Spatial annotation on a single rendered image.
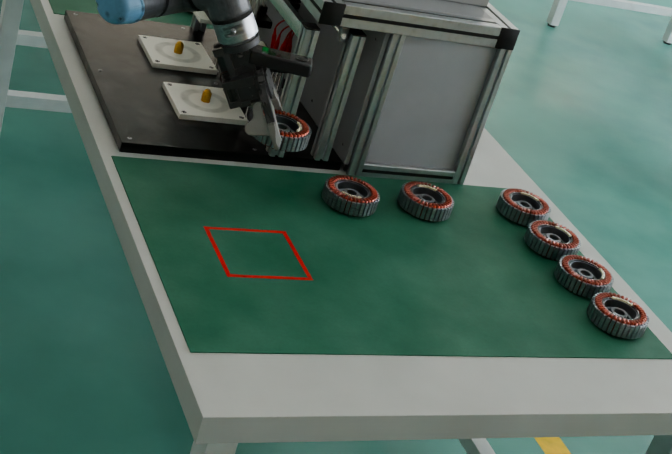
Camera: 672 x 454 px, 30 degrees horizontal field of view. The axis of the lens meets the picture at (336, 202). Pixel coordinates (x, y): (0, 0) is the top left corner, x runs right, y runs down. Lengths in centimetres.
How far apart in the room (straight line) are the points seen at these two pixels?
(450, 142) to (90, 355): 106
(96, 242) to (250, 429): 181
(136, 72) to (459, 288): 88
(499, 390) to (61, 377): 130
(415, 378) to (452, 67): 79
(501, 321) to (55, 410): 115
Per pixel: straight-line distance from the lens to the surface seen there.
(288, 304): 210
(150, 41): 290
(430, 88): 259
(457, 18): 255
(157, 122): 255
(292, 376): 194
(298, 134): 230
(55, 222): 365
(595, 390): 220
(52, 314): 327
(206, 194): 237
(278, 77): 268
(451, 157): 270
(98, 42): 286
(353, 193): 248
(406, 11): 249
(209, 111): 262
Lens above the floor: 185
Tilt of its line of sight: 26 degrees down
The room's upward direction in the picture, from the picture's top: 18 degrees clockwise
